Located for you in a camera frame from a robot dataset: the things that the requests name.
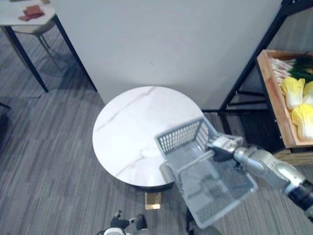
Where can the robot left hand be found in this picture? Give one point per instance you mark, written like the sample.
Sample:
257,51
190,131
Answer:
119,222

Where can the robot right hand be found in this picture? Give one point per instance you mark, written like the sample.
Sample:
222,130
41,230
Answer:
223,147

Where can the grey plastic shopping basket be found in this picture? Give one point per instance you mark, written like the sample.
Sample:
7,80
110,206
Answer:
210,186

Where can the robot right arm silver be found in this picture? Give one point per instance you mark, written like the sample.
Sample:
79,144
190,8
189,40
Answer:
271,161

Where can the robot left arm silver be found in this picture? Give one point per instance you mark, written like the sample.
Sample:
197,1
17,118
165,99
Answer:
111,231

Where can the gold table base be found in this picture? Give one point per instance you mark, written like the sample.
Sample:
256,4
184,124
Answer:
153,201

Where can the wooden crate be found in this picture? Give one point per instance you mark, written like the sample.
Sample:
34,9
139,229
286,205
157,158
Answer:
274,98

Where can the wooden shelf board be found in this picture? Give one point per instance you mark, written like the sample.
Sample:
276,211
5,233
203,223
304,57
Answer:
297,156

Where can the yellow napa cabbage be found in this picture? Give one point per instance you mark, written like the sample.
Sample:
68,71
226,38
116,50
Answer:
309,94
293,91
304,121

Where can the round white marble table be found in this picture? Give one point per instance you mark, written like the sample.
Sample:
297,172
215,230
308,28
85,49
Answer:
129,132

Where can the green onion bundle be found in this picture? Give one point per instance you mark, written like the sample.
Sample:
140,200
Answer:
302,67

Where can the beige chair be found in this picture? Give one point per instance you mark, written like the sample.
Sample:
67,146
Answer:
34,28

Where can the red meat slices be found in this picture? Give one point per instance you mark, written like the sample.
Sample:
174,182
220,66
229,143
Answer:
31,13

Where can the white table with black legs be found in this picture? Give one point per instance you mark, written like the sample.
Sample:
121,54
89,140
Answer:
27,12

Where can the black metal shelf frame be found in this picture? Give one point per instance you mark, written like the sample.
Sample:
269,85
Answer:
247,76

